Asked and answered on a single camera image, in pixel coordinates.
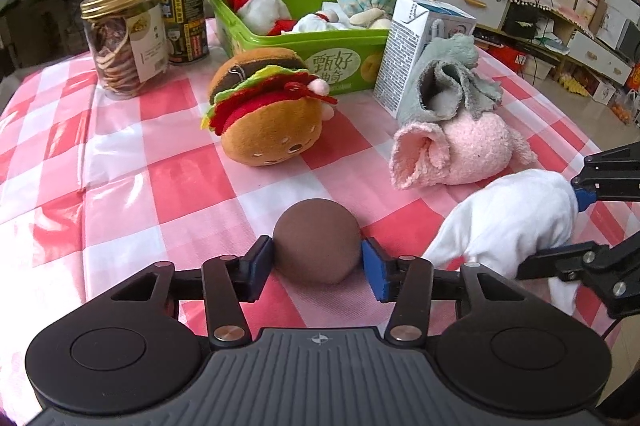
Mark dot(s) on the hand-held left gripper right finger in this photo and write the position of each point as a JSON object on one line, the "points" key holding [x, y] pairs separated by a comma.
{"points": [[375, 273]]}

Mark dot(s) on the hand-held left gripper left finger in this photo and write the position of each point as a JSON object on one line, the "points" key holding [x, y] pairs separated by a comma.
{"points": [[257, 271]]}

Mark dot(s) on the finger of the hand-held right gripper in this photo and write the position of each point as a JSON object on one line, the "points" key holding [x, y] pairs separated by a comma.
{"points": [[582, 198], [560, 263]]}

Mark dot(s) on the brown foam ball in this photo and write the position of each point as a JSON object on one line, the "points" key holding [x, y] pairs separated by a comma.
{"points": [[317, 238]]}

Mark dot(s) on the white sock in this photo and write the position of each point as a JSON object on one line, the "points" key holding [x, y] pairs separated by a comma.
{"points": [[505, 221]]}

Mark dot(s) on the red checkered tablecloth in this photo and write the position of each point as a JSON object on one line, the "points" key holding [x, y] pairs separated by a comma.
{"points": [[150, 186]]}

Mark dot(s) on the low white drawer cabinet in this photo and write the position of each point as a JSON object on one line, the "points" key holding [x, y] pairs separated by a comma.
{"points": [[600, 56]]}

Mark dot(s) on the burger plush toy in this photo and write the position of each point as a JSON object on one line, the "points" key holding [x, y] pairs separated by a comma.
{"points": [[270, 126]]}

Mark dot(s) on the grey fluffy sock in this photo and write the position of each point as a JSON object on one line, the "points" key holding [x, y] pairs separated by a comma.
{"points": [[440, 76]]}

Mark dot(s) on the green plastic bin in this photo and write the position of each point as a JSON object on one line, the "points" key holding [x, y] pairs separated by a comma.
{"points": [[345, 66]]}

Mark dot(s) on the white drink carton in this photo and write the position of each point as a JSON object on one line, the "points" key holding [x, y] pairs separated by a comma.
{"points": [[400, 56]]}

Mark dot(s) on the clear jar with gold lid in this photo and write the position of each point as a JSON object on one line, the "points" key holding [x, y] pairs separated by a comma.
{"points": [[120, 51]]}

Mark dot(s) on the red and white plush toy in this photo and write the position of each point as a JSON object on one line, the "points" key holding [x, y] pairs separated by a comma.
{"points": [[260, 11]]}

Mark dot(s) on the black and yellow can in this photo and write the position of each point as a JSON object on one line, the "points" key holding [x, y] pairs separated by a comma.
{"points": [[187, 6]]}

